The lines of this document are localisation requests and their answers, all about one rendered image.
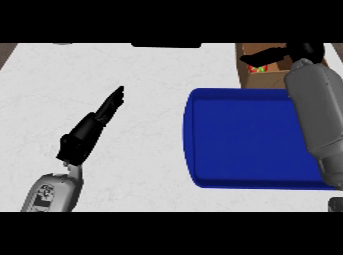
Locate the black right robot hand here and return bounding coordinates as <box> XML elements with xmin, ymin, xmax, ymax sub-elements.
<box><xmin>237</xmin><ymin>43</ymin><xmax>326</xmax><ymax>68</ymax></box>

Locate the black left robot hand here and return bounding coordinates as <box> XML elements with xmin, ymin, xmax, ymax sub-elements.
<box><xmin>54</xmin><ymin>85</ymin><xmax>126</xmax><ymax>167</ymax></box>

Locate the cardboard box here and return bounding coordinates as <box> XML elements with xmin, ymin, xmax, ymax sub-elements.
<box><xmin>233</xmin><ymin>43</ymin><xmax>329</xmax><ymax>90</ymax></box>

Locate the blue tray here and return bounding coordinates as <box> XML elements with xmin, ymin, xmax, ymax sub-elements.
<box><xmin>181</xmin><ymin>87</ymin><xmax>338</xmax><ymax>191</ymax></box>

